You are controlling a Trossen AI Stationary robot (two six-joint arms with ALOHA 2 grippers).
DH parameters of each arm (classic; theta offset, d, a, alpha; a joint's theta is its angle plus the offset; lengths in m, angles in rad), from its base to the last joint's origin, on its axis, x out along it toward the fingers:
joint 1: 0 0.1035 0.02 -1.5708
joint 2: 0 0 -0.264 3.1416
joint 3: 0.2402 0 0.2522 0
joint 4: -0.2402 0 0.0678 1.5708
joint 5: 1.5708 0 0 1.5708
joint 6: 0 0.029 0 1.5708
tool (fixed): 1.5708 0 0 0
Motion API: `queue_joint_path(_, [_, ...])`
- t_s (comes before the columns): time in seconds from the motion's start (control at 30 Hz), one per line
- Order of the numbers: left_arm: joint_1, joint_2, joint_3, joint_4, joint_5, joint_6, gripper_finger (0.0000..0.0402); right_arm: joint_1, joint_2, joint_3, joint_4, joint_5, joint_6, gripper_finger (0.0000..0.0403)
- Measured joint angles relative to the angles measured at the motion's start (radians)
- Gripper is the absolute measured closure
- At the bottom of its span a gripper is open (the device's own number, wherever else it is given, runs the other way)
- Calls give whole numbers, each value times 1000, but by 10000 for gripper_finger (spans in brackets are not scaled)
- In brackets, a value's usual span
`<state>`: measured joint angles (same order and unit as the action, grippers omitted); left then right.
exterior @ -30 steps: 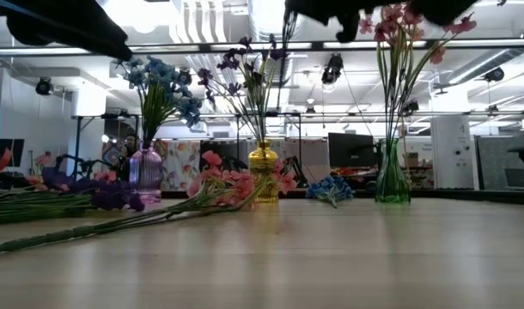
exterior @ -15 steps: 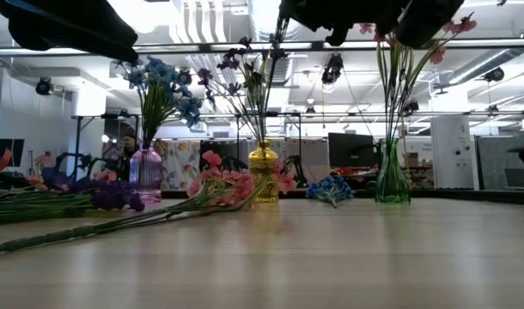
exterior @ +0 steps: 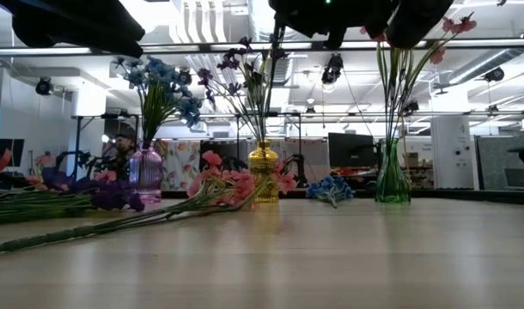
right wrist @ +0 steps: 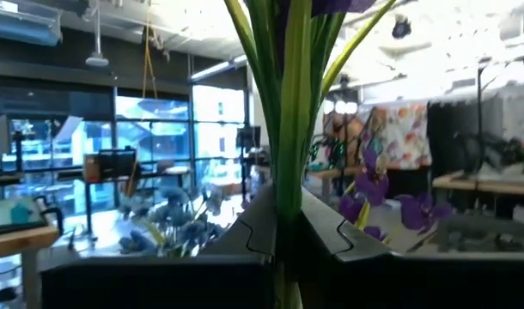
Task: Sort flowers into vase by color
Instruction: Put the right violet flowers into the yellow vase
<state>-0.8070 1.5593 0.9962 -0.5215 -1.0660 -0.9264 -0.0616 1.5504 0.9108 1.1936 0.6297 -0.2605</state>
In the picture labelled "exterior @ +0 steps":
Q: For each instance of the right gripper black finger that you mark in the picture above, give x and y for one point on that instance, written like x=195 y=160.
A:
x=300 y=15

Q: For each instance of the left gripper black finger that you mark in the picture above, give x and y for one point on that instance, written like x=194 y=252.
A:
x=111 y=26

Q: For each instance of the blue artificial flower bunch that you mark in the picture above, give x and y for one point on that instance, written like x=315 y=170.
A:
x=189 y=107
x=330 y=185
x=161 y=68
x=135 y=76

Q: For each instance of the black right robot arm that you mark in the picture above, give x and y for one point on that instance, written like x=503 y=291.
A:
x=421 y=21

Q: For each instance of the pink ribbed glass vase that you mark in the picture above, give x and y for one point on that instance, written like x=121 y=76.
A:
x=145 y=171

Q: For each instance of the yellow textured glass vase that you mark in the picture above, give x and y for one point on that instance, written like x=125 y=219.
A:
x=262 y=165

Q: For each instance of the green glass vase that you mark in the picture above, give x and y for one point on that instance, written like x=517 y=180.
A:
x=391 y=180

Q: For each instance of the black crossbar with light strips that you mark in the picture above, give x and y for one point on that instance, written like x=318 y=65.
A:
x=205 y=47

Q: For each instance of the person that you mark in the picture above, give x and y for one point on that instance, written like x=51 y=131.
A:
x=125 y=146

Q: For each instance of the black computer monitor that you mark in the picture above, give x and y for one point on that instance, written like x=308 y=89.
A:
x=10 y=148
x=352 y=150

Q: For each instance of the orange sheet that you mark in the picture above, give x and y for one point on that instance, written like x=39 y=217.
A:
x=3 y=159

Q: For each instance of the cardboard box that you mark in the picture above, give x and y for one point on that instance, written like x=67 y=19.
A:
x=412 y=159

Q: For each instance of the floral patterned curtain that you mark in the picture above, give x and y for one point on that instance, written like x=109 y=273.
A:
x=180 y=165

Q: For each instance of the black partition panel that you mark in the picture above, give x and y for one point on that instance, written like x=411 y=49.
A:
x=221 y=150

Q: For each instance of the grey partition panel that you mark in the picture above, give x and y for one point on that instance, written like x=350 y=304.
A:
x=496 y=163

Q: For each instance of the black ceiling camera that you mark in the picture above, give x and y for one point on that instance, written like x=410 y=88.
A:
x=333 y=68
x=410 y=107
x=184 y=78
x=44 y=86
x=495 y=75

